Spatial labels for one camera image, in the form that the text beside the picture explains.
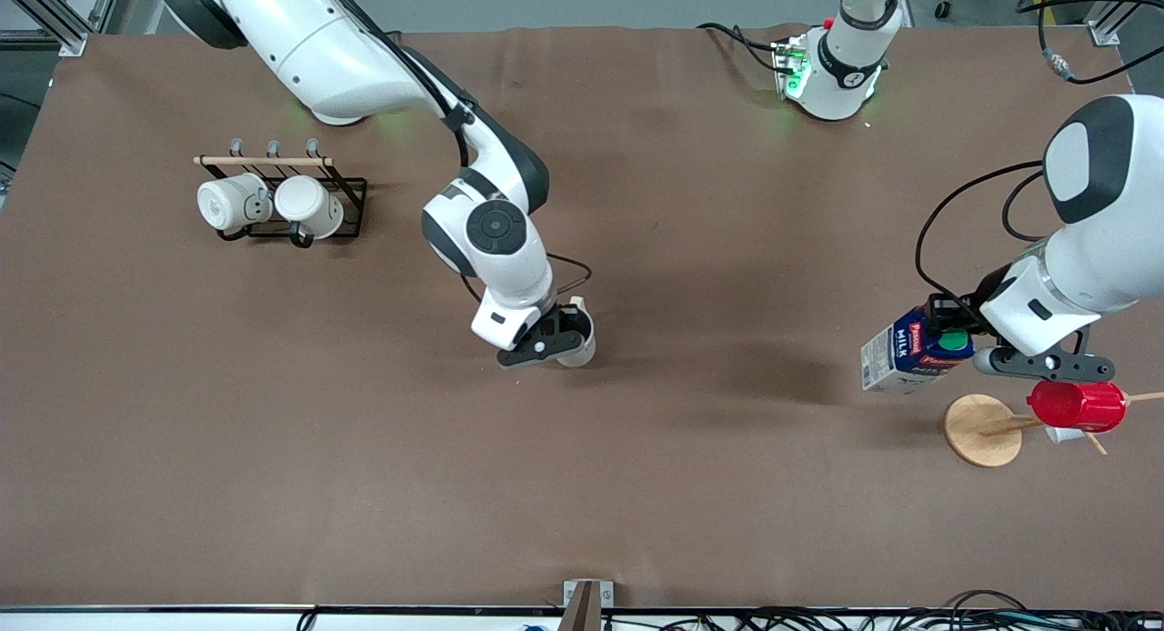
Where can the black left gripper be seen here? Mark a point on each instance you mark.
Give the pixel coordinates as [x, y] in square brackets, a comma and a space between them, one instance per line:
[966, 314]

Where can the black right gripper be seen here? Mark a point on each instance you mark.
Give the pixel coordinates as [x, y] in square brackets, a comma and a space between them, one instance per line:
[566, 321]

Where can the grey ceramic mug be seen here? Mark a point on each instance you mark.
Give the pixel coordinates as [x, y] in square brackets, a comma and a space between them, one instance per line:
[582, 351]

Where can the blue white milk carton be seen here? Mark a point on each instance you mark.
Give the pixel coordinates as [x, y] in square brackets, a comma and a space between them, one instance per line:
[900, 363]

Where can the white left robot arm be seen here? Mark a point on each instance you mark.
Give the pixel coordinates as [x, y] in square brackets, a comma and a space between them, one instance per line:
[1109, 249]

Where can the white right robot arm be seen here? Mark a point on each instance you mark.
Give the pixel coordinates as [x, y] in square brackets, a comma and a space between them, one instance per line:
[309, 40]

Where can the red plastic cup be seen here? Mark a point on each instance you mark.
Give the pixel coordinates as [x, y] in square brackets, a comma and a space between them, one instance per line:
[1078, 406]

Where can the small white cup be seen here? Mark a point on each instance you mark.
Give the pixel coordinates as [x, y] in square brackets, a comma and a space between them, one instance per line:
[1062, 435]

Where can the wooden mug tree stand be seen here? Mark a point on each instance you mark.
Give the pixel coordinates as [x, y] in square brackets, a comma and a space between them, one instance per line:
[982, 431]

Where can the brown table cover sheet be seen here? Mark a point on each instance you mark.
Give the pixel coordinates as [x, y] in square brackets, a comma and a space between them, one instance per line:
[637, 476]

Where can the plain white mug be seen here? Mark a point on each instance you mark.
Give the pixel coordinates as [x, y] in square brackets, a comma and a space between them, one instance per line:
[309, 204]

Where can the white mug with face print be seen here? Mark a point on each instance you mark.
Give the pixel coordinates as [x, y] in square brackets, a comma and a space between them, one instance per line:
[227, 204]

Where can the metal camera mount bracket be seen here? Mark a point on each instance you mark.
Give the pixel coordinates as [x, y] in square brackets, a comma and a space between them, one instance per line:
[587, 604]

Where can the aluminium frame post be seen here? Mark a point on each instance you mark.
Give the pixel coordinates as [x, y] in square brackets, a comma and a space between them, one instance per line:
[1105, 31]
[55, 22]

